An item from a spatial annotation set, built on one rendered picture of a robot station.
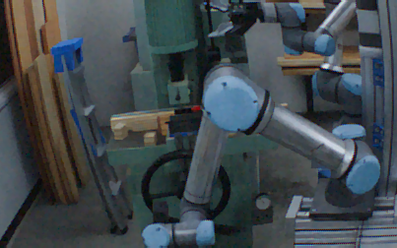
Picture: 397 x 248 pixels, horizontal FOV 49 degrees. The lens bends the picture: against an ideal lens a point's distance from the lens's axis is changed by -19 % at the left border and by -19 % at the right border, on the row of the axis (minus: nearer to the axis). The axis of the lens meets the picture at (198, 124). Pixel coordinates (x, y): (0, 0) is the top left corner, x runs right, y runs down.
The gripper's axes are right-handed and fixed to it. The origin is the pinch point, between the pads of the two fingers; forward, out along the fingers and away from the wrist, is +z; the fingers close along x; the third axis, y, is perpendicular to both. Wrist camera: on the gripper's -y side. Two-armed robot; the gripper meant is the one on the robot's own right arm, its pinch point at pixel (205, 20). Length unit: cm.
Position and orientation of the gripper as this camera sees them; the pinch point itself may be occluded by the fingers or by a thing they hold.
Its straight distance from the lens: 173.5
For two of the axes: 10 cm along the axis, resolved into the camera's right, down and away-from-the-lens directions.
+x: 0.8, 9.0, -4.3
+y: -0.8, -4.2, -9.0
